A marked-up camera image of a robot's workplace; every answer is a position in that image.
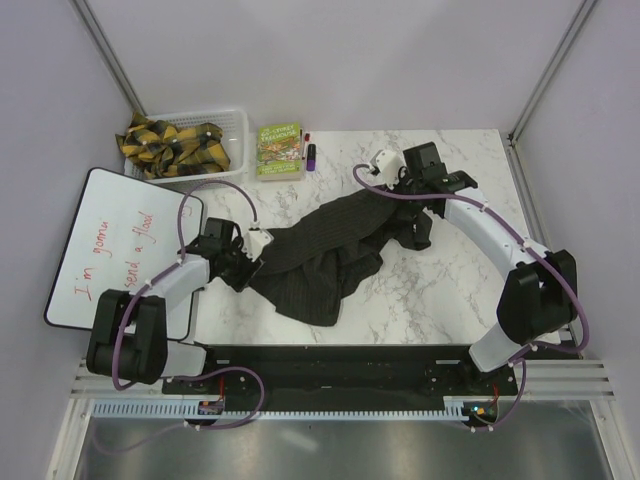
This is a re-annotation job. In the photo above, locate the dark striped long sleeve shirt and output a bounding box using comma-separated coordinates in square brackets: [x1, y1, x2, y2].
[250, 190, 432, 327]

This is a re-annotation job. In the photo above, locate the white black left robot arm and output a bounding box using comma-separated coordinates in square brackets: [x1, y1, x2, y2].
[86, 218, 274, 390]

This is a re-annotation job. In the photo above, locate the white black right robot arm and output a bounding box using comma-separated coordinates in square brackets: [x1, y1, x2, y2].
[394, 142, 578, 394]

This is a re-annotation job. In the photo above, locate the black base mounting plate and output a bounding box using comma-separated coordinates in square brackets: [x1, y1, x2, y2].
[162, 345, 517, 412]

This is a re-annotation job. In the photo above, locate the purple black marker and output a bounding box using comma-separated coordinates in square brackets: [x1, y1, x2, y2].
[306, 143, 317, 172]

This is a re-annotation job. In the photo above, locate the green paperback book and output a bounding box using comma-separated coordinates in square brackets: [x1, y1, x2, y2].
[256, 122, 304, 181]

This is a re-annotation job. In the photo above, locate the red white marker pen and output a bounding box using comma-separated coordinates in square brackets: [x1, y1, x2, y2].
[301, 132, 311, 160]

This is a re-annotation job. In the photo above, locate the yellow black plaid shirt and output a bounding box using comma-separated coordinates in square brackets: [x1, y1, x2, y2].
[115, 112, 231, 180]

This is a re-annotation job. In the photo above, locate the white plastic basket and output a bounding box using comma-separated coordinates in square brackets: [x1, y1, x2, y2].
[123, 109, 251, 192]

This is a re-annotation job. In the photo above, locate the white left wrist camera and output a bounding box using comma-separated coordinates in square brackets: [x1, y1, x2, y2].
[243, 228, 274, 261]

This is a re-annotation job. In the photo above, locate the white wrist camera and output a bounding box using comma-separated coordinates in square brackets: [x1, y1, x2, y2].
[243, 228, 274, 261]
[371, 150, 405, 189]

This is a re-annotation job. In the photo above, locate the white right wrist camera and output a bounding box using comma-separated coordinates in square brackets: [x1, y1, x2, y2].
[371, 150, 405, 189]

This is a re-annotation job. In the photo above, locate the right aluminium frame post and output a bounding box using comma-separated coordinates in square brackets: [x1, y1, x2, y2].
[507, 0, 600, 146]

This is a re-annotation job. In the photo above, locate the aluminium frame post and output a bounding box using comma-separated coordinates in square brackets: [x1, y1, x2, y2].
[507, 0, 600, 146]
[70, 0, 147, 114]

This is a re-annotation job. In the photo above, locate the white whiteboard black frame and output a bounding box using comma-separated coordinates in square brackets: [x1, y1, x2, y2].
[44, 168, 205, 330]

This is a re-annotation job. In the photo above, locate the white slotted cable duct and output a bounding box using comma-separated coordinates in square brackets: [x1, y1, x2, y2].
[91, 398, 480, 421]

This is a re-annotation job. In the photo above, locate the left aluminium frame post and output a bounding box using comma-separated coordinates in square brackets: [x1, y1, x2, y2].
[70, 0, 147, 114]

